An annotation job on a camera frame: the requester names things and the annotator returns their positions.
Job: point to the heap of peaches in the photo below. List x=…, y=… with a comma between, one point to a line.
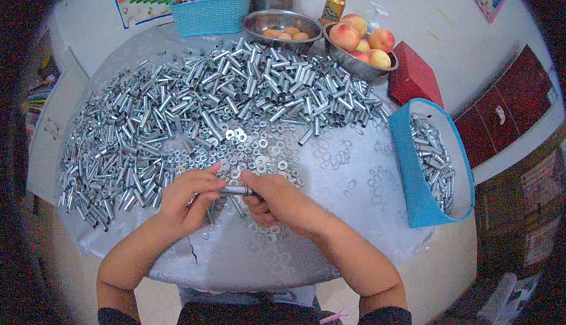
x=345, y=37

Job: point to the stack of books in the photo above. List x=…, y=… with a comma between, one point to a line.
x=37, y=104

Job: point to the pile of metal tubes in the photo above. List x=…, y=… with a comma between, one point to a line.
x=177, y=95

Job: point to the pink plastic spoon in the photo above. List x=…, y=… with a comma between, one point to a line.
x=332, y=317

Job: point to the assembled metal parts in bag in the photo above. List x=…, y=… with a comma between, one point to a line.
x=433, y=161

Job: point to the silver patterned tablecloth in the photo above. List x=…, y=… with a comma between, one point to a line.
x=349, y=179

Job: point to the heap of washers and nuts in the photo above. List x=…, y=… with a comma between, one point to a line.
x=252, y=152

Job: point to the large printed cardboard carton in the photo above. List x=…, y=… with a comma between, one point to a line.
x=521, y=205

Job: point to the steel bowl with peaches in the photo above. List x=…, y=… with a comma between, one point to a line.
x=360, y=68

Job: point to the blue and white bag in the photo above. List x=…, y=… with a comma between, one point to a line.
x=411, y=179

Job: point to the dark red box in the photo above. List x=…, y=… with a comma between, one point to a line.
x=413, y=77

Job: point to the single metal sleeve tube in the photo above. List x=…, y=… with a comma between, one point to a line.
x=234, y=190

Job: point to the small orange apricot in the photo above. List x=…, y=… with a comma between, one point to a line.
x=291, y=30
x=284, y=37
x=270, y=33
x=301, y=36

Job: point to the person's left hand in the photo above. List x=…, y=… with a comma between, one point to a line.
x=179, y=201

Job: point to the steel bowl with apricots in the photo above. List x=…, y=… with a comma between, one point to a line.
x=274, y=19

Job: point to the dark red drawer cabinet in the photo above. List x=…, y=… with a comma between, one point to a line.
x=504, y=108

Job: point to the clear spray bottle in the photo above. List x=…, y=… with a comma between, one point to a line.
x=376, y=15

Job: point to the white cabinet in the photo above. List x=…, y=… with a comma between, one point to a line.
x=57, y=117

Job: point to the person's right hand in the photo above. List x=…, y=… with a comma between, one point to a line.
x=281, y=201

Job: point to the gold drink can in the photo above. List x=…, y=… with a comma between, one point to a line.
x=332, y=10

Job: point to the light blue woven basket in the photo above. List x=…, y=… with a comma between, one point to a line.
x=210, y=15

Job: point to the person's body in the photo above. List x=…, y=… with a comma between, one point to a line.
x=247, y=315

